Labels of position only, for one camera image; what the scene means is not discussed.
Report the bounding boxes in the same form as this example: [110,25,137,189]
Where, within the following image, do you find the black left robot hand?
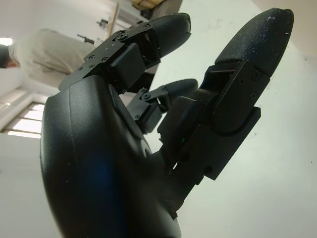
[41,8,295,238]

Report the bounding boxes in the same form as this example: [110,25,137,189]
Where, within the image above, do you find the person in black trousers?
[0,28,100,88]

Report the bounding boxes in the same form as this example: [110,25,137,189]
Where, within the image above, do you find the barred window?
[0,101,47,136]

